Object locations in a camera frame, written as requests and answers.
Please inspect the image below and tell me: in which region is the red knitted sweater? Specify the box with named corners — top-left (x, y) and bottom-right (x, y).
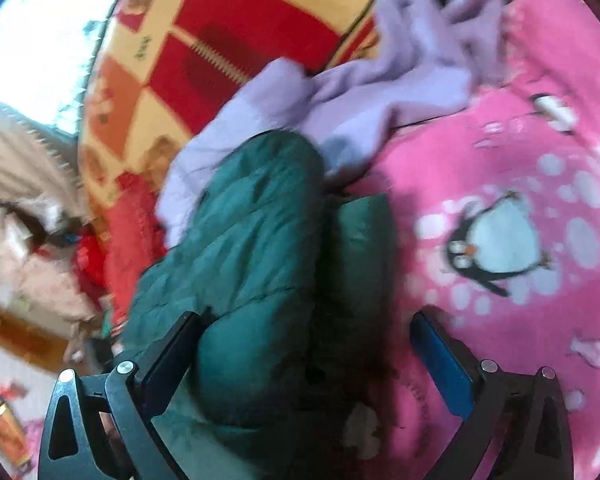
top-left (75, 179), bottom-right (172, 332)

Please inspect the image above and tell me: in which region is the pink penguin print blanket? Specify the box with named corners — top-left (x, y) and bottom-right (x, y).
top-left (340, 0), bottom-right (600, 480)

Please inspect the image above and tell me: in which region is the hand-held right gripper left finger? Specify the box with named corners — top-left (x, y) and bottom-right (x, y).
top-left (37, 309), bottom-right (216, 480)

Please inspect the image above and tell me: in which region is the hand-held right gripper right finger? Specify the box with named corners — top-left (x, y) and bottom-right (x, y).
top-left (410, 308), bottom-right (579, 480)

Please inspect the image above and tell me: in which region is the lavender fleece garment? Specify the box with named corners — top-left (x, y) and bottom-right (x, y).
top-left (157, 0), bottom-right (512, 252)

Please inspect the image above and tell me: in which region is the checkered red orange blanket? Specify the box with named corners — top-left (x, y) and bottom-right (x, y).
top-left (76, 0), bottom-right (397, 222)

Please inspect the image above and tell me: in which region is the green puffer jacket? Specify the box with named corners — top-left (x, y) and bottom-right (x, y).
top-left (112, 129), bottom-right (412, 480)

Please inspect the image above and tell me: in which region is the beige cloth pile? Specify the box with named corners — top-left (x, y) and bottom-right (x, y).
top-left (0, 94), bottom-right (102, 322)

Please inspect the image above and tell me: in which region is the window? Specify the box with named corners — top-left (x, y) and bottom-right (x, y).
top-left (0, 0), bottom-right (147, 137)

